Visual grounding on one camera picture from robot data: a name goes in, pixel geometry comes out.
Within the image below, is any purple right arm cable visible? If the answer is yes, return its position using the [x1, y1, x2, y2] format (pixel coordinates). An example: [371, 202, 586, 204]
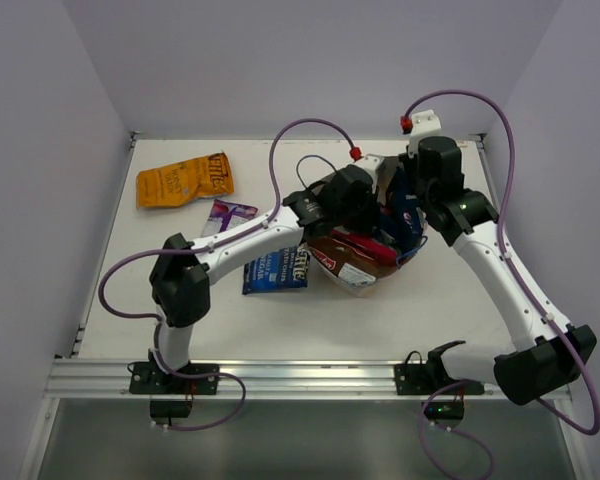
[398, 89, 600, 476]

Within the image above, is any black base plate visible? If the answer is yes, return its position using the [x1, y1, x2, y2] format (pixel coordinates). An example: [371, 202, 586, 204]
[128, 361, 220, 395]
[393, 348, 456, 396]

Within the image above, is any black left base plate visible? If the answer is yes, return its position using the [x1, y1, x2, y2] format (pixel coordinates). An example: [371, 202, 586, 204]
[128, 361, 220, 395]

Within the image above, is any pink snack packet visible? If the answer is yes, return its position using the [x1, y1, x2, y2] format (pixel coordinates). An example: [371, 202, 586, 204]
[331, 229, 397, 266]

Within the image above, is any orange snack packet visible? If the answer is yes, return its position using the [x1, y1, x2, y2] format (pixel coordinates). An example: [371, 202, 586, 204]
[136, 152, 235, 209]

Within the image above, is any aluminium mounting rail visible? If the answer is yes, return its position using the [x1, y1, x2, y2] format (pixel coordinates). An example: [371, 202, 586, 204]
[43, 357, 571, 401]

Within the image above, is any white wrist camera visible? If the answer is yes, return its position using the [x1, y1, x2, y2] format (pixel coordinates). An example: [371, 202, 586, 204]
[408, 110, 441, 156]
[356, 154, 385, 190]

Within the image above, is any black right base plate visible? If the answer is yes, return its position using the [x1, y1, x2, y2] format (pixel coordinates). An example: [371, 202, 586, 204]
[393, 348, 456, 396]

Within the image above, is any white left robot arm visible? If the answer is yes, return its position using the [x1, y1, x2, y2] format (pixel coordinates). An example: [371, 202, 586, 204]
[150, 157, 382, 393]

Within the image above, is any purple candy packet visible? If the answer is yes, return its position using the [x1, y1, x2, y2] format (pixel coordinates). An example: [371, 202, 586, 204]
[201, 199, 258, 237]

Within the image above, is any black controller box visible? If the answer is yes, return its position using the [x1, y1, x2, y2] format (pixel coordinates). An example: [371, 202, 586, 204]
[421, 398, 465, 422]
[149, 400, 193, 422]

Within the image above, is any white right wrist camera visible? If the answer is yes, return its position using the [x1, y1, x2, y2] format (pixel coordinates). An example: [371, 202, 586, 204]
[408, 110, 441, 156]

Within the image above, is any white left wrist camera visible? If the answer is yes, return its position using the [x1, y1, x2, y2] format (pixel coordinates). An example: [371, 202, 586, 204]
[356, 154, 385, 190]

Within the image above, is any blue checkered paper bag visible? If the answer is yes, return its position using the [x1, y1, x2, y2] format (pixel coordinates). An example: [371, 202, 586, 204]
[303, 154, 428, 296]

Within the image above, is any brown snack packet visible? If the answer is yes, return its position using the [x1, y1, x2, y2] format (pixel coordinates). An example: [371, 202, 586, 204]
[307, 237, 398, 296]

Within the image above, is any blue white snack packet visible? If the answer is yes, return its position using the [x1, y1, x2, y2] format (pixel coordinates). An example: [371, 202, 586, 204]
[242, 245, 310, 295]

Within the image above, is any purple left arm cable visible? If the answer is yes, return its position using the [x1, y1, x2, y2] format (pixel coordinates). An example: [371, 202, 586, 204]
[98, 118, 246, 432]

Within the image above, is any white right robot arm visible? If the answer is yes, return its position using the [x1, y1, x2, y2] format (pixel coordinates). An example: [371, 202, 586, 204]
[399, 136, 597, 405]

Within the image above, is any black left controller box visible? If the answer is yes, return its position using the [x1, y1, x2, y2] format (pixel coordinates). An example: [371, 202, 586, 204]
[149, 400, 193, 422]

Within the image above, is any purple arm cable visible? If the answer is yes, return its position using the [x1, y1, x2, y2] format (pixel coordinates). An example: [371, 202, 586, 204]
[398, 89, 600, 476]
[98, 118, 246, 432]

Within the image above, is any dark blue snack packet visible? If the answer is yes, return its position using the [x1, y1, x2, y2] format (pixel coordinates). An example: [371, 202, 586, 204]
[379, 168, 424, 253]

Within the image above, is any black right controller box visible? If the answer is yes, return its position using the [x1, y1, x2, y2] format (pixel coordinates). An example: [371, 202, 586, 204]
[421, 398, 465, 422]

